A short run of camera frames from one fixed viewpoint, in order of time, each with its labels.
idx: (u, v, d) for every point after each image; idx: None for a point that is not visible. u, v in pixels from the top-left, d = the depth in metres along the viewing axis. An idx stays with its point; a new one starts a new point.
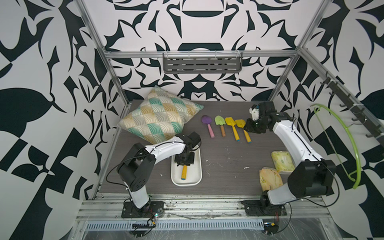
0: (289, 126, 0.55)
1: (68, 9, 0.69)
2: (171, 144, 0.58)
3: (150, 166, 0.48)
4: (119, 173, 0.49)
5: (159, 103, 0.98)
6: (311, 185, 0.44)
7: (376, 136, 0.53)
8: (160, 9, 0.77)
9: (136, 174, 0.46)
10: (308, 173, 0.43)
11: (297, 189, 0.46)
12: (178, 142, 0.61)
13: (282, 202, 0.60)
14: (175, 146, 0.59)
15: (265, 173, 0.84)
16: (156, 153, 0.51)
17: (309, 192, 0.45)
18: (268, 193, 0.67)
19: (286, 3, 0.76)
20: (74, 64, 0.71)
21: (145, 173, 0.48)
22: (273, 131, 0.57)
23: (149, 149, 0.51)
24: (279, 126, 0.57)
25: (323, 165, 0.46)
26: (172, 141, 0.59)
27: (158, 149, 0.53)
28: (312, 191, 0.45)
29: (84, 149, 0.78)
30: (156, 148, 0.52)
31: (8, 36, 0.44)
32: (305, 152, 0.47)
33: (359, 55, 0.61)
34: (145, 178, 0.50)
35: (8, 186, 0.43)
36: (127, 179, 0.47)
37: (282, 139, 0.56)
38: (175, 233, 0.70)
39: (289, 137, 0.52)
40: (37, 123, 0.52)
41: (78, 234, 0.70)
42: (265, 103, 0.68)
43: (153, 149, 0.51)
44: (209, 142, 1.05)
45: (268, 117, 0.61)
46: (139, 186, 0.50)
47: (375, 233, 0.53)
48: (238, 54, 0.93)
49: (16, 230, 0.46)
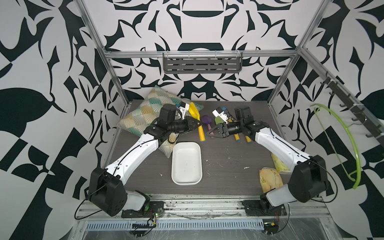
0: (270, 133, 0.57)
1: (68, 9, 0.69)
2: (139, 150, 0.50)
3: (120, 189, 0.43)
4: (92, 202, 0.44)
5: (158, 103, 0.98)
6: (311, 185, 0.44)
7: (376, 136, 0.53)
8: (160, 9, 0.77)
9: (109, 200, 0.41)
10: (305, 175, 0.43)
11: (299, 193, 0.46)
12: (147, 143, 0.53)
13: (282, 203, 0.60)
14: (145, 148, 0.52)
15: (265, 173, 0.84)
16: (121, 172, 0.44)
17: (312, 194, 0.45)
18: (267, 196, 0.66)
19: (286, 3, 0.76)
20: (74, 64, 0.71)
21: (121, 194, 0.44)
22: (256, 142, 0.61)
23: (111, 171, 0.43)
24: (260, 136, 0.58)
25: (314, 162, 0.47)
26: (140, 145, 0.51)
27: (122, 165, 0.45)
28: (314, 192, 0.45)
29: (84, 149, 0.78)
30: (121, 165, 0.45)
31: (8, 37, 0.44)
32: (294, 155, 0.48)
33: (359, 55, 0.61)
34: (124, 197, 0.46)
35: (8, 186, 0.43)
36: (102, 206, 0.43)
37: (267, 147, 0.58)
38: (175, 233, 0.70)
39: (275, 145, 0.53)
40: (37, 123, 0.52)
41: (78, 234, 0.70)
42: (242, 110, 0.66)
43: (117, 168, 0.44)
44: (209, 142, 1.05)
45: (247, 131, 0.62)
46: (119, 206, 0.46)
47: (375, 233, 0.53)
48: (238, 54, 0.93)
49: (17, 230, 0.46)
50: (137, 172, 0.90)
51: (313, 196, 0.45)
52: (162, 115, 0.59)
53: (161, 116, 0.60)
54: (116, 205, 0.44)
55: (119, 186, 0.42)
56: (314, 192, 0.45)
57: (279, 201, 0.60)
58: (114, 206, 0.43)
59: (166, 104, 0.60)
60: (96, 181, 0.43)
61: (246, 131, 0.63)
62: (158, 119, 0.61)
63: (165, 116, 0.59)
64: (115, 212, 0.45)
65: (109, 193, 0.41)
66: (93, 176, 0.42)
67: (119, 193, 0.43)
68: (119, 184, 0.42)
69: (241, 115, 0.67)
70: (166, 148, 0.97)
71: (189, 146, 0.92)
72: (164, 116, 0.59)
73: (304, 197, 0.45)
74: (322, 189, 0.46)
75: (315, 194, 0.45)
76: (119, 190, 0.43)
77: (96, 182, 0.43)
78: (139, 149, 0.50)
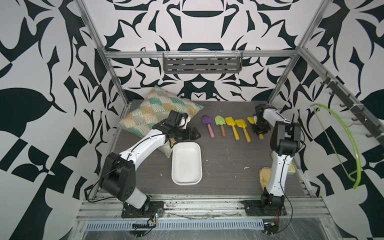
0: (272, 109, 0.76)
1: (68, 9, 0.69)
2: (148, 142, 0.54)
3: (132, 173, 0.46)
4: (103, 188, 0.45)
5: (159, 102, 0.98)
6: (282, 140, 0.62)
7: (376, 136, 0.53)
8: (160, 9, 0.77)
9: (120, 184, 0.44)
10: (279, 131, 0.61)
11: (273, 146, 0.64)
12: (156, 136, 0.57)
13: (274, 185, 0.66)
14: (154, 141, 0.56)
15: (265, 173, 0.84)
16: (134, 157, 0.47)
17: (283, 147, 0.61)
18: (268, 188, 0.68)
19: (286, 3, 0.76)
20: (74, 64, 0.71)
21: (131, 180, 0.47)
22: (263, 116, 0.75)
23: (124, 156, 0.47)
24: (267, 111, 0.78)
25: (293, 126, 0.64)
26: (149, 138, 0.55)
27: (135, 152, 0.49)
28: (284, 145, 0.61)
29: (84, 148, 0.79)
30: (133, 152, 0.49)
31: (8, 37, 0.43)
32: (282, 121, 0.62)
33: (359, 56, 0.61)
34: (132, 185, 0.48)
35: (8, 186, 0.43)
36: (113, 191, 0.45)
37: (270, 121, 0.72)
38: (175, 233, 0.70)
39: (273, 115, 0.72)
40: (37, 123, 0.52)
41: (78, 234, 0.70)
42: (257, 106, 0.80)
43: (130, 154, 0.48)
44: (209, 142, 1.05)
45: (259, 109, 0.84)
46: (128, 193, 0.48)
47: (375, 233, 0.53)
48: (238, 54, 0.93)
49: (17, 230, 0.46)
50: (137, 173, 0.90)
51: (283, 150, 0.62)
52: (171, 116, 0.67)
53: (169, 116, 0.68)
54: (126, 191, 0.46)
55: (131, 169, 0.45)
56: (285, 147, 0.61)
57: (274, 181, 0.66)
58: (124, 190, 0.45)
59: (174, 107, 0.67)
60: (110, 164, 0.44)
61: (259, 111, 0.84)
62: (165, 119, 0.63)
63: (173, 118, 0.67)
64: (124, 197, 0.47)
65: (122, 178, 0.44)
66: (108, 160, 0.45)
67: (130, 178, 0.45)
68: (131, 168, 0.44)
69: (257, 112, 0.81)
70: (166, 148, 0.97)
71: (189, 146, 0.92)
72: (172, 117, 0.67)
73: (274, 149, 0.63)
74: (292, 147, 0.61)
75: (285, 150, 0.62)
76: (131, 174, 0.45)
77: (110, 166, 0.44)
78: (148, 140, 0.54)
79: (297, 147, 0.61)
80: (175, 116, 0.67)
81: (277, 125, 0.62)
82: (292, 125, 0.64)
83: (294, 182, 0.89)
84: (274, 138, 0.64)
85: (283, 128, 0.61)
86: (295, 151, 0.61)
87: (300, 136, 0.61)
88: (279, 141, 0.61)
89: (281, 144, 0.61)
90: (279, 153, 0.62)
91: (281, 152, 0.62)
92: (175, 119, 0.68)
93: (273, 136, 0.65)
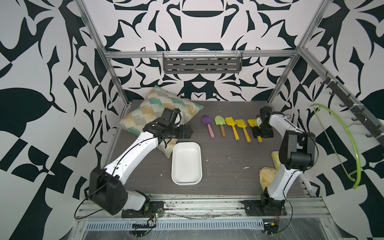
0: (280, 116, 0.67)
1: (68, 9, 0.69)
2: (138, 149, 0.49)
3: (119, 189, 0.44)
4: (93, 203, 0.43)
5: (159, 102, 0.98)
6: (293, 152, 0.52)
7: (376, 136, 0.53)
8: (160, 9, 0.77)
9: (108, 200, 0.40)
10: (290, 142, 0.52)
11: (283, 159, 0.55)
12: (147, 141, 0.51)
13: (279, 191, 0.63)
14: (144, 147, 0.50)
15: (265, 173, 0.84)
16: (120, 171, 0.44)
17: (294, 160, 0.52)
18: (268, 188, 0.68)
19: (286, 3, 0.76)
20: (74, 64, 0.71)
21: (120, 194, 0.44)
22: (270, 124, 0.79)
23: (110, 170, 0.43)
24: (274, 118, 0.69)
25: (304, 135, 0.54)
26: (139, 144, 0.50)
27: (121, 164, 0.45)
28: (296, 159, 0.52)
29: (84, 149, 0.78)
30: (120, 165, 0.45)
31: (8, 37, 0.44)
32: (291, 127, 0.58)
33: (359, 56, 0.61)
34: (124, 197, 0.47)
35: (8, 186, 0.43)
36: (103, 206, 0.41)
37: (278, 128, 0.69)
38: (175, 233, 0.70)
39: (280, 121, 0.65)
40: (37, 123, 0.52)
41: (78, 234, 0.70)
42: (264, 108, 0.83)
43: (116, 168, 0.44)
44: (209, 142, 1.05)
45: (265, 114, 0.76)
46: (120, 205, 0.46)
47: (375, 233, 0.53)
48: (238, 54, 0.93)
49: (17, 230, 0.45)
50: (137, 173, 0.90)
51: (295, 163, 0.52)
52: (165, 115, 0.59)
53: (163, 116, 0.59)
54: (116, 205, 0.44)
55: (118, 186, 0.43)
56: (297, 160, 0.52)
57: (278, 187, 0.62)
58: (113, 205, 0.43)
59: None
60: (96, 181, 0.45)
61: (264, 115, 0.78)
62: (159, 118, 0.60)
63: (168, 117, 0.60)
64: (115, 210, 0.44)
65: (109, 195, 0.39)
66: (92, 176, 0.41)
67: (118, 193, 0.43)
68: (118, 184, 0.43)
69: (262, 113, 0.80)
70: (166, 148, 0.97)
71: (189, 146, 0.92)
72: (167, 116, 0.59)
73: (285, 163, 0.54)
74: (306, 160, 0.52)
75: (298, 163, 0.52)
76: (118, 190, 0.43)
77: (96, 183, 0.45)
78: (137, 148, 0.49)
79: (311, 161, 0.52)
80: (169, 115, 0.61)
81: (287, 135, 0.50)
82: (304, 135, 0.54)
83: (294, 182, 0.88)
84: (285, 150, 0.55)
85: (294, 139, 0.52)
86: (309, 164, 0.52)
87: (314, 148, 0.51)
88: (290, 153, 0.52)
89: (292, 158, 0.52)
90: (290, 166, 0.53)
91: (292, 166, 0.53)
92: (169, 117, 0.61)
93: (283, 148, 0.56)
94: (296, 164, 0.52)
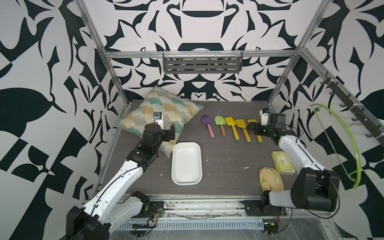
0: (292, 138, 0.60)
1: (68, 9, 0.69)
2: (119, 182, 0.47)
3: (99, 231, 0.40)
4: None
5: (159, 103, 0.98)
6: (312, 195, 0.43)
7: (376, 136, 0.53)
8: (160, 9, 0.77)
9: None
10: (309, 183, 0.43)
11: (299, 201, 0.45)
12: (130, 172, 0.51)
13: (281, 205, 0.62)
14: (126, 179, 0.49)
15: (265, 173, 0.84)
16: (100, 210, 0.41)
17: (313, 205, 0.43)
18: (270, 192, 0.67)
19: (286, 3, 0.76)
20: (74, 65, 0.71)
21: (100, 237, 0.41)
22: (279, 146, 0.62)
23: (89, 210, 0.43)
24: (285, 141, 0.59)
25: (326, 175, 0.45)
26: (121, 176, 0.49)
27: (102, 201, 0.42)
28: (315, 203, 0.43)
29: (84, 149, 0.78)
30: (100, 202, 0.42)
31: (8, 37, 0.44)
32: (307, 162, 0.48)
33: (359, 56, 0.61)
34: (104, 238, 0.43)
35: (8, 186, 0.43)
36: None
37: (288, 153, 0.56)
38: (175, 233, 0.70)
39: (292, 148, 0.55)
40: (37, 123, 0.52)
41: None
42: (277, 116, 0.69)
43: (96, 206, 0.41)
44: (209, 142, 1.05)
45: (274, 133, 0.65)
46: None
47: (375, 233, 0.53)
48: (238, 54, 0.93)
49: (17, 230, 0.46)
50: None
51: (313, 208, 0.43)
52: (145, 139, 0.58)
53: (144, 140, 0.59)
54: None
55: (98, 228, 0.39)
56: (317, 205, 0.43)
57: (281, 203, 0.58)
58: None
59: (149, 126, 0.59)
60: (72, 223, 0.40)
61: (272, 134, 0.65)
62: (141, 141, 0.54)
63: (149, 141, 0.58)
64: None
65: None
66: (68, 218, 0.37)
67: (97, 236, 0.40)
68: (98, 225, 0.39)
69: (274, 120, 0.70)
70: (166, 148, 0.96)
71: (189, 146, 0.92)
72: (147, 140, 0.58)
73: (301, 206, 0.44)
74: (325, 205, 0.43)
75: (316, 208, 0.43)
76: (98, 233, 0.40)
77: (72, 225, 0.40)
78: (119, 181, 0.48)
79: (331, 206, 0.43)
80: (149, 139, 0.57)
81: (304, 173, 0.44)
82: (323, 175, 0.45)
83: None
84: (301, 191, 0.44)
85: (313, 179, 0.43)
86: (328, 210, 0.43)
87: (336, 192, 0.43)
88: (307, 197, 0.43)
89: (310, 202, 0.43)
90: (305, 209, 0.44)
91: (308, 209, 0.44)
92: (151, 142, 0.58)
93: (299, 188, 0.45)
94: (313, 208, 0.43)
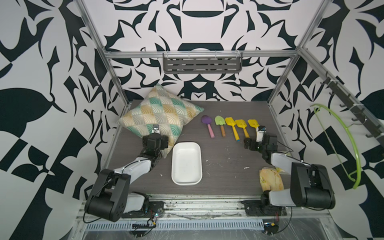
0: (281, 153, 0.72)
1: (68, 9, 0.69)
2: (138, 163, 0.57)
3: (126, 186, 0.46)
4: (92, 209, 0.43)
5: (159, 103, 0.98)
6: (307, 188, 0.45)
7: (376, 136, 0.53)
8: (160, 9, 0.77)
9: (113, 196, 0.43)
10: (301, 174, 0.47)
11: (298, 199, 0.45)
12: (144, 160, 0.62)
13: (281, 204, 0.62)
14: (143, 163, 0.60)
15: (265, 173, 0.84)
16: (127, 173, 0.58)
17: (311, 199, 0.44)
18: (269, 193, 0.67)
19: (286, 3, 0.76)
20: (74, 65, 0.71)
21: (124, 194, 0.46)
22: (272, 162, 0.67)
23: (119, 171, 0.49)
24: (275, 155, 0.65)
25: (315, 169, 0.49)
26: (139, 161, 0.59)
27: (127, 169, 0.50)
28: (313, 197, 0.44)
29: (84, 149, 0.78)
30: (126, 169, 0.50)
31: (8, 36, 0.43)
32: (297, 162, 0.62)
33: (359, 56, 0.61)
34: (124, 202, 0.47)
35: (8, 186, 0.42)
36: (103, 210, 0.42)
37: (282, 165, 0.60)
38: (175, 233, 0.70)
39: (283, 157, 0.60)
40: (37, 123, 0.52)
41: (78, 234, 0.70)
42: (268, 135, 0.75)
43: (124, 171, 0.48)
44: (209, 143, 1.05)
45: (265, 154, 0.70)
46: (119, 212, 0.45)
47: (376, 233, 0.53)
48: (238, 54, 0.93)
49: (17, 230, 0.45)
50: None
51: (313, 204, 0.44)
52: (149, 145, 0.70)
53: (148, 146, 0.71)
54: (118, 208, 0.44)
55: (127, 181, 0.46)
56: (315, 198, 0.44)
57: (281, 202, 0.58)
58: (115, 207, 0.42)
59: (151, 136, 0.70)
60: (104, 181, 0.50)
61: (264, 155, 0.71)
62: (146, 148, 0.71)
63: (152, 146, 0.70)
64: (118, 217, 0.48)
65: (116, 190, 0.44)
66: (102, 176, 0.46)
67: (124, 191, 0.45)
68: (128, 178, 0.46)
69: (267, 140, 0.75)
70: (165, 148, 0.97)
71: (189, 146, 0.92)
72: (150, 145, 0.70)
73: (302, 204, 0.44)
74: (322, 197, 0.44)
75: (316, 203, 0.44)
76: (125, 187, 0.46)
77: (103, 182, 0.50)
78: (138, 162, 0.58)
79: (327, 198, 0.44)
80: (152, 144, 0.70)
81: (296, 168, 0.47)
82: (313, 169, 0.50)
83: None
84: (298, 188, 0.46)
85: (304, 171, 0.47)
86: (327, 203, 0.43)
87: (327, 182, 0.45)
88: (305, 191, 0.45)
89: (309, 196, 0.44)
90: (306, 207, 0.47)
91: (309, 207, 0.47)
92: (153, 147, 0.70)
93: (295, 186, 0.47)
94: (313, 205, 0.44)
